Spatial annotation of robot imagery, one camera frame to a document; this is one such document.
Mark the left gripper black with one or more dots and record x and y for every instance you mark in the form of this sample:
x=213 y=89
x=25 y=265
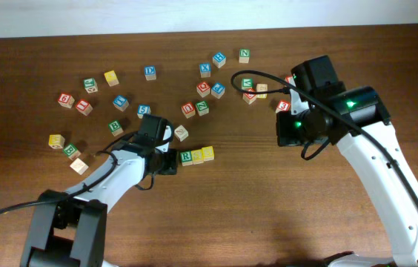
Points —
x=170 y=163

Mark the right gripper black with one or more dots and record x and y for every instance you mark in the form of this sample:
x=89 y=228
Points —
x=284 y=131

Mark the green R block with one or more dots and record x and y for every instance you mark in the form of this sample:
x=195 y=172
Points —
x=186 y=158

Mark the yellow S block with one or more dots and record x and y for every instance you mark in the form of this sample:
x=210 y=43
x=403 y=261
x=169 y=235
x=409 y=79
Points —
x=208 y=153
x=197 y=156

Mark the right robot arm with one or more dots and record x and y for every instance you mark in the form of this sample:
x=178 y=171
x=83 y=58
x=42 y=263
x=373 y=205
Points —
x=324 y=112

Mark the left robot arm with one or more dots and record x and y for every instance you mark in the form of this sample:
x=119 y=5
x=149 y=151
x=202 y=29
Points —
x=69 y=228

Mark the plain leaf picture block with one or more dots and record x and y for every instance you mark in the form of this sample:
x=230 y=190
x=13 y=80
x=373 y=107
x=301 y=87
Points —
x=181 y=133

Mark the red 3 block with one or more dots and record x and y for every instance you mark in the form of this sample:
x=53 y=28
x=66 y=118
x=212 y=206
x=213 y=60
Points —
x=283 y=106

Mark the red A block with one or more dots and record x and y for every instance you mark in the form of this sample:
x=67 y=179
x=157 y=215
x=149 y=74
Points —
x=289 y=79

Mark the red U block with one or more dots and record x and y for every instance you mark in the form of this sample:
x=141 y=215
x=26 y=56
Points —
x=188 y=110

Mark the blue 5 block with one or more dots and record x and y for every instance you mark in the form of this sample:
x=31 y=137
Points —
x=142 y=110

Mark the green B block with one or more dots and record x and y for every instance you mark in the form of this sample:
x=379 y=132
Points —
x=115 y=128

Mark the green Z block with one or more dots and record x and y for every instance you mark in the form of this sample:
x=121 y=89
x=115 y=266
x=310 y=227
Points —
x=202 y=108

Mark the plain yellow-print block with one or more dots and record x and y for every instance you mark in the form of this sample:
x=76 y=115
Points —
x=262 y=91

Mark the red E block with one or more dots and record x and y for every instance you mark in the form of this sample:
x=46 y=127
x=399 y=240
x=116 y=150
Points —
x=249 y=97

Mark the blue T block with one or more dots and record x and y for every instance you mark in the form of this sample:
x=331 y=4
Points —
x=121 y=103

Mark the green V block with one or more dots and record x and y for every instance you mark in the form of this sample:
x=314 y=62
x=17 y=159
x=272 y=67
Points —
x=247 y=83

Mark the red Q block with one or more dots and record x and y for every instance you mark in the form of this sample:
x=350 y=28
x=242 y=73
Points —
x=203 y=89

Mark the plain wooden block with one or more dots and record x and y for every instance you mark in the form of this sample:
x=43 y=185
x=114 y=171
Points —
x=79 y=166

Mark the blue P block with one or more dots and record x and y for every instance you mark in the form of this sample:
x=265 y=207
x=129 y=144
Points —
x=218 y=90

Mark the blue D block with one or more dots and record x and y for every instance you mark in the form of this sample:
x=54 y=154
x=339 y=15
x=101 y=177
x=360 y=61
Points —
x=150 y=72

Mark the green E block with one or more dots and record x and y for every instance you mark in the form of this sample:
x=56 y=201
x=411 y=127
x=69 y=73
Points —
x=71 y=151

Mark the red I block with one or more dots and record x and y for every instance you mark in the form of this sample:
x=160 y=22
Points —
x=84 y=107

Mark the green N block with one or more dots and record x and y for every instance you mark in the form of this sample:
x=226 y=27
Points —
x=244 y=56

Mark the yellow block top left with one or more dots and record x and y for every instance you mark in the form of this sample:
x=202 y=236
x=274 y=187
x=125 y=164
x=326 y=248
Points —
x=111 y=78

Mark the blue X block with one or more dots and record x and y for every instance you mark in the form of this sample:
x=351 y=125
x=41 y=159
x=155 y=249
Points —
x=205 y=70

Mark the green J block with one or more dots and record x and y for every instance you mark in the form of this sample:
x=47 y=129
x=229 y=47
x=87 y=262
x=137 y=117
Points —
x=90 y=85

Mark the yellow W block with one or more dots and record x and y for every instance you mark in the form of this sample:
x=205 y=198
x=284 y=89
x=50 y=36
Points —
x=56 y=141

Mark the blue H block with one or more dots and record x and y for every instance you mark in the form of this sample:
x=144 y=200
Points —
x=219 y=59

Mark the red 6 block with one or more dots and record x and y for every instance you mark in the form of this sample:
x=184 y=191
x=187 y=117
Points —
x=66 y=100

